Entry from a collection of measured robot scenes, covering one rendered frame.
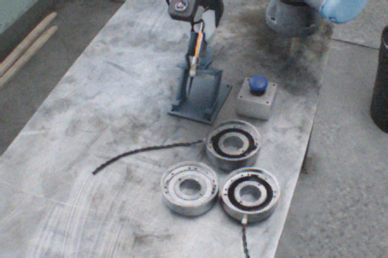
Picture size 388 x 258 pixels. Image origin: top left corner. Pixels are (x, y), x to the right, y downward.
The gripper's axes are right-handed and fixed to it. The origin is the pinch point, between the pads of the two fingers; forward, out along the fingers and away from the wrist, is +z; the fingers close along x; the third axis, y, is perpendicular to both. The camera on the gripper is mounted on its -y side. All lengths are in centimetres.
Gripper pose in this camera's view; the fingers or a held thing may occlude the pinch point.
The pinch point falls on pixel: (199, 39)
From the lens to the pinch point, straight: 99.1
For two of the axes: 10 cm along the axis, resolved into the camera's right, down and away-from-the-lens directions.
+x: -9.4, -2.4, 2.5
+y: 3.5, -6.5, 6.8
